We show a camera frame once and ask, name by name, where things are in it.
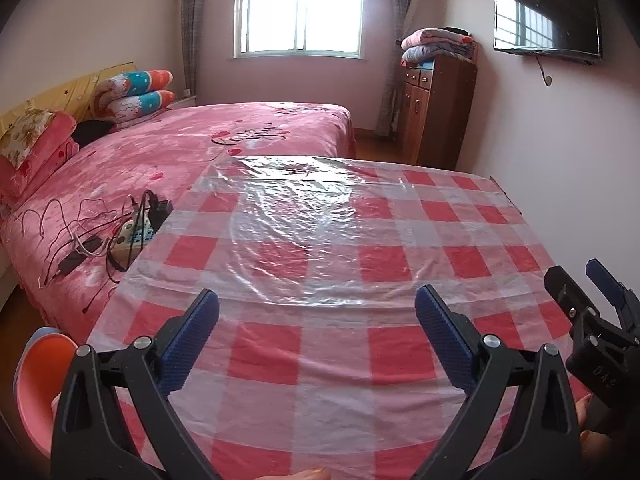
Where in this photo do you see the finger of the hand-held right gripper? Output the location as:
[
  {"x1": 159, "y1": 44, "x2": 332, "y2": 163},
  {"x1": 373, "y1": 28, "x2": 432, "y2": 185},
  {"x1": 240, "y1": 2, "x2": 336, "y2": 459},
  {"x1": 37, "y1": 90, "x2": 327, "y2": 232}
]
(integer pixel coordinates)
[
  {"x1": 544, "y1": 266, "x2": 601, "y2": 333},
  {"x1": 585, "y1": 259, "x2": 640, "y2": 346}
]

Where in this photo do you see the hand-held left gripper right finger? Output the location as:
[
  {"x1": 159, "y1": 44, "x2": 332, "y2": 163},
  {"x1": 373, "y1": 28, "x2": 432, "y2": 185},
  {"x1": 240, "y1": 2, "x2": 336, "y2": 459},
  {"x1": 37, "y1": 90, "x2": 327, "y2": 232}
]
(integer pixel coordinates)
[{"x1": 415, "y1": 285, "x2": 583, "y2": 480}]

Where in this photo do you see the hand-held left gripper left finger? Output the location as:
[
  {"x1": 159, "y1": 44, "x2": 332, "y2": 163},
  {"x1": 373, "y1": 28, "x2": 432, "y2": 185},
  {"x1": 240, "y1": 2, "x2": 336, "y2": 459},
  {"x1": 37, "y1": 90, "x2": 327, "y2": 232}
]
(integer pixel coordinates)
[{"x1": 50, "y1": 287, "x2": 221, "y2": 480}]

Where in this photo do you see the pink plastic bin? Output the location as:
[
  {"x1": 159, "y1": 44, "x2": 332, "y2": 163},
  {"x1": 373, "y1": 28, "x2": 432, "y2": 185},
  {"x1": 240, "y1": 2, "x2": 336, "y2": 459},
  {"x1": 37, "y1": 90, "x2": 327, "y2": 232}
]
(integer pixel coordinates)
[{"x1": 12, "y1": 327, "x2": 78, "y2": 461}]

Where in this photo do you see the person's right hand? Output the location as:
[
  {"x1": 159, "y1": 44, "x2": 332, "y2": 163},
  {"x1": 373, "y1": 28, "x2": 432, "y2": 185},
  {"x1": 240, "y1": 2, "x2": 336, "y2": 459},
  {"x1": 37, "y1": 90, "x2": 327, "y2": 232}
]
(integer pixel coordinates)
[{"x1": 575, "y1": 394, "x2": 621, "y2": 468}]

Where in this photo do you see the person's left hand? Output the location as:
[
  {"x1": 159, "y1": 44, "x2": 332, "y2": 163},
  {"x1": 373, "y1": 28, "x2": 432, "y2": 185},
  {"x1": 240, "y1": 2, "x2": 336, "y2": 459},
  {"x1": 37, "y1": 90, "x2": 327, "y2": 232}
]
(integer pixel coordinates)
[{"x1": 277, "y1": 466, "x2": 333, "y2": 480}]

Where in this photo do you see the beige power strip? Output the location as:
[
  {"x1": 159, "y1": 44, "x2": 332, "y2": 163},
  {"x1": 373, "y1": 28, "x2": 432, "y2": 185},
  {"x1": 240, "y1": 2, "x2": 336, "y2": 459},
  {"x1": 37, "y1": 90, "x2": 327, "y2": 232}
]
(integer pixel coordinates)
[{"x1": 110, "y1": 207, "x2": 161, "y2": 263}]

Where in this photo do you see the black plug-in charger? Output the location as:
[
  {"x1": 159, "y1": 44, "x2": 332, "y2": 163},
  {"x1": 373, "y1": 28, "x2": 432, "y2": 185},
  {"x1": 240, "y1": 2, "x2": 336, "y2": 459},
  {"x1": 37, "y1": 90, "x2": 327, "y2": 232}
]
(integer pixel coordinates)
[{"x1": 147, "y1": 197, "x2": 173, "y2": 226}]

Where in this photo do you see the black flat power adapter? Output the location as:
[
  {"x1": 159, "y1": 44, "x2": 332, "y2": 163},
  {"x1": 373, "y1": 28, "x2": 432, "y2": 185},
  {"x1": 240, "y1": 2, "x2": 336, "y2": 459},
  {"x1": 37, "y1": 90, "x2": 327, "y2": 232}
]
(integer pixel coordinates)
[{"x1": 57, "y1": 235, "x2": 101, "y2": 276}]

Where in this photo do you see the red checked tablecloth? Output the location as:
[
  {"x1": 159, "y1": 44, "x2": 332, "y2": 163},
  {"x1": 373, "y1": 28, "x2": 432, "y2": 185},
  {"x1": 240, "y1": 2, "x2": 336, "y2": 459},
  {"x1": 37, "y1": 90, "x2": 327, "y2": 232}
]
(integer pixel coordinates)
[{"x1": 82, "y1": 156, "x2": 596, "y2": 480}]

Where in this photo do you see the bed with pink sheet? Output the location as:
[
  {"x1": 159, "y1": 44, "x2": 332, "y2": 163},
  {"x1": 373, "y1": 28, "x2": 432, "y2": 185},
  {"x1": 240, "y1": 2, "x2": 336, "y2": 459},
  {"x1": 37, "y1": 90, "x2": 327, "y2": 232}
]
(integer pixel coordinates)
[{"x1": 0, "y1": 102, "x2": 356, "y2": 331}]

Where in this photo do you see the brown wooden cabinet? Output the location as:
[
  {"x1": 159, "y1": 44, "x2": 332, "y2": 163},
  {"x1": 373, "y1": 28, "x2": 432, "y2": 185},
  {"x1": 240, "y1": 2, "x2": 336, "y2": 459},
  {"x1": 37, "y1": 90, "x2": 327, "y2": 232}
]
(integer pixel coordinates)
[{"x1": 397, "y1": 55, "x2": 478, "y2": 171}]

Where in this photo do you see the black cloth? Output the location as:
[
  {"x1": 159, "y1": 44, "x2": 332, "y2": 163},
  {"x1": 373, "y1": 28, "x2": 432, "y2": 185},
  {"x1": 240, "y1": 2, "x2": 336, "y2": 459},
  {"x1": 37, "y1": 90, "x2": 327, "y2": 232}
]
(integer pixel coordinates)
[{"x1": 72, "y1": 119, "x2": 118, "y2": 148}]

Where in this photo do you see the white nightstand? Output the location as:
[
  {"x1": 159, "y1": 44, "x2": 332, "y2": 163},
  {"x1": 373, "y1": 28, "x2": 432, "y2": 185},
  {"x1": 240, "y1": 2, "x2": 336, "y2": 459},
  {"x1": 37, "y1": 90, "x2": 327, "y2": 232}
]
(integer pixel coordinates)
[{"x1": 167, "y1": 92, "x2": 200, "y2": 111}]

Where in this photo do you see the pink folded blanket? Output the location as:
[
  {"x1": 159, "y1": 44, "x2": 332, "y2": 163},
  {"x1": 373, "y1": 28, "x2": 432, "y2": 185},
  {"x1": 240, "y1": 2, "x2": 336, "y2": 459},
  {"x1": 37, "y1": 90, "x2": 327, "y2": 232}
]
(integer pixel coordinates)
[{"x1": 0, "y1": 110, "x2": 81, "y2": 201}]

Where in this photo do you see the striped folded blanket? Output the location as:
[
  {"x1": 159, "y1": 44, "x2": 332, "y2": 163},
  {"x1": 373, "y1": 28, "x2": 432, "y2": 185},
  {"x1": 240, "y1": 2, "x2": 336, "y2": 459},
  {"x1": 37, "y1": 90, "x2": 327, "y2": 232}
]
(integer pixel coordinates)
[{"x1": 107, "y1": 90, "x2": 177, "y2": 123}]

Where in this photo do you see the grey curtain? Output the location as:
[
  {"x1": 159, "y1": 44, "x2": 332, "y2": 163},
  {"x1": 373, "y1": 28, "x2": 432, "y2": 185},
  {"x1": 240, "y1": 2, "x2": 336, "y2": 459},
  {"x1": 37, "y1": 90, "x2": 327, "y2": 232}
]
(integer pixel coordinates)
[
  {"x1": 377, "y1": 0, "x2": 421, "y2": 138},
  {"x1": 179, "y1": 0, "x2": 206, "y2": 98}
]

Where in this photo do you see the blue orange bolster pillow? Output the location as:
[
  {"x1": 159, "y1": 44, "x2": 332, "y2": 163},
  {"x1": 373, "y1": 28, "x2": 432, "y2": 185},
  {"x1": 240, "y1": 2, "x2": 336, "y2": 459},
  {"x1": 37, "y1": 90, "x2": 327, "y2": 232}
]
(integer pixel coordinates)
[{"x1": 92, "y1": 70, "x2": 174, "y2": 103}]

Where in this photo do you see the floral pillow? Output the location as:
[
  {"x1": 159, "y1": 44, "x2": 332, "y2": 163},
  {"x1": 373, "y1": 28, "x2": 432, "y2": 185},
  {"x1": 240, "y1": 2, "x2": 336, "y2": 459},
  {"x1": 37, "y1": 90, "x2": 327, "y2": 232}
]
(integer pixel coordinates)
[{"x1": 0, "y1": 105, "x2": 56, "y2": 171}]

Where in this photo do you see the grey blue folded quilt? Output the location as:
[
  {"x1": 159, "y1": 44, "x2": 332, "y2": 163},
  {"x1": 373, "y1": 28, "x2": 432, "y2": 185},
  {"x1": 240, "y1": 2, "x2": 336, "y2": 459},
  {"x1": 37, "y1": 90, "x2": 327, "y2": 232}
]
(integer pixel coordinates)
[{"x1": 401, "y1": 42, "x2": 478, "y2": 64}]

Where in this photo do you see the yellow headboard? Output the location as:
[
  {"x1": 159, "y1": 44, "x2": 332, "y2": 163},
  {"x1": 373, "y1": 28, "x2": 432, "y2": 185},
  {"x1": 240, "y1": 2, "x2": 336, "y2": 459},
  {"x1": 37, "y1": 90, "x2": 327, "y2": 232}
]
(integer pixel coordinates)
[{"x1": 0, "y1": 62, "x2": 136, "y2": 133}]

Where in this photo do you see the pink folded quilt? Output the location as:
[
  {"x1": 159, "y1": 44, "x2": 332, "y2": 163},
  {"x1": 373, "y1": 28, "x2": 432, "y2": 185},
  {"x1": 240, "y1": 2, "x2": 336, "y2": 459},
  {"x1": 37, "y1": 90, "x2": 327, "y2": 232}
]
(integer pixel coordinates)
[{"x1": 401, "y1": 29, "x2": 473, "y2": 51}]

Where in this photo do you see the window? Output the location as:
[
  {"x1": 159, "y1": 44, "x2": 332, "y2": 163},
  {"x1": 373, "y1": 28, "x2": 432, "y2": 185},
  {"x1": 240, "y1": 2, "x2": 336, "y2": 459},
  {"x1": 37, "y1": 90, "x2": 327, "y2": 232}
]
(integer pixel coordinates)
[{"x1": 231, "y1": 0, "x2": 368, "y2": 61}]

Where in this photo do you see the white power strip with cables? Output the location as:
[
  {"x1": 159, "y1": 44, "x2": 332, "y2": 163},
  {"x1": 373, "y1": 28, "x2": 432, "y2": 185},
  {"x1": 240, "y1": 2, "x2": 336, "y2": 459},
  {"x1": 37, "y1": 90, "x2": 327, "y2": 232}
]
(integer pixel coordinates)
[{"x1": 102, "y1": 190, "x2": 151, "y2": 286}]

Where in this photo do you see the white cable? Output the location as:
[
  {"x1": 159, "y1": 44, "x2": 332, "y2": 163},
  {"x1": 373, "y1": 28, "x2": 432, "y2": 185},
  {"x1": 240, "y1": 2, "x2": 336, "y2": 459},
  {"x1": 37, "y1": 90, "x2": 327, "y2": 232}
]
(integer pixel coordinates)
[{"x1": 10, "y1": 200, "x2": 88, "y2": 261}]

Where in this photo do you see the black wall television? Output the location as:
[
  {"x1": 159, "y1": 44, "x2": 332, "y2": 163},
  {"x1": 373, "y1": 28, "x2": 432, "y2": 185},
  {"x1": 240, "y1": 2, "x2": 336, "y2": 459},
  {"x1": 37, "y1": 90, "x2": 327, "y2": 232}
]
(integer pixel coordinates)
[{"x1": 492, "y1": 0, "x2": 603, "y2": 66}]

